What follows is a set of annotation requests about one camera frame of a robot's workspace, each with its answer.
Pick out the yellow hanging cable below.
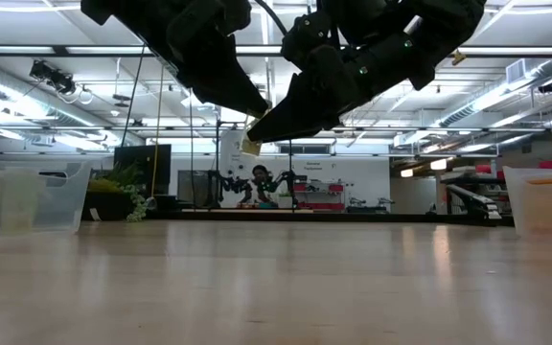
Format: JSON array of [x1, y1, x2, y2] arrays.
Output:
[[149, 61, 165, 202]]

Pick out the black background rig frame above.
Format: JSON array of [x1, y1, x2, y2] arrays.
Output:
[[215, 117, 295, 213]]

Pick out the black crossbar with light strips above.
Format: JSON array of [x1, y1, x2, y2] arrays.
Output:
[[0, 43, 552, 58]]

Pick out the black ceiling camera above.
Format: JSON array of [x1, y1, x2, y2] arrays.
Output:
[[29, 59, 77, 96]]

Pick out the potted green plant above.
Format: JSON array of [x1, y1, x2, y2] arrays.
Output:
[[81, 161, 149, 224]]

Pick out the red storage shelves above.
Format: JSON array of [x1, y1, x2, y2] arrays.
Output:
[[292, 179, 349, 213]]

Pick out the thin black vertical cable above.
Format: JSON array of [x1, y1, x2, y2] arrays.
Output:
[[188, 88, 196, 208]]

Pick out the black hanging cable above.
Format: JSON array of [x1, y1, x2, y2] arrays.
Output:
[[120, 45, 147, 149]]

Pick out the black metal table frame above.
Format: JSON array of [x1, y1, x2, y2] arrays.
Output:
[[146, 209, 517, 227]]

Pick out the white pillar sign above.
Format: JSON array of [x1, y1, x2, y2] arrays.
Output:
[[219, 128, 258, 205]]

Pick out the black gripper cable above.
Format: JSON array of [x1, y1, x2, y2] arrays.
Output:
[[255, 0, 290, 38]]

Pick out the person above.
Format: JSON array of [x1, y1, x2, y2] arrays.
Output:
[[249, 164, 277, 208]]

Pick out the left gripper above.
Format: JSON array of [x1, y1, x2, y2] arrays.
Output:
[[81, 0, 270, 119]]

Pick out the clear plastic bin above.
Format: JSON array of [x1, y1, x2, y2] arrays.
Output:
[[502, 165, 552, 240], [0, 159, 93, 237]]

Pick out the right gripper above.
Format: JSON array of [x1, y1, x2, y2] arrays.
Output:
[[246, 0, 488, 144]]

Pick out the black monitor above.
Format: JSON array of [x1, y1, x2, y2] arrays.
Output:
[[114, 143, 173, 197]]

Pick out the grey black machine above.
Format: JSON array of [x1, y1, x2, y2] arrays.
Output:
[[441, 165, 515, 222]]

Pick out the small pale yellow pill bottle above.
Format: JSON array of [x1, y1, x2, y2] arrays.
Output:
[[239, 112, 264, 157]]

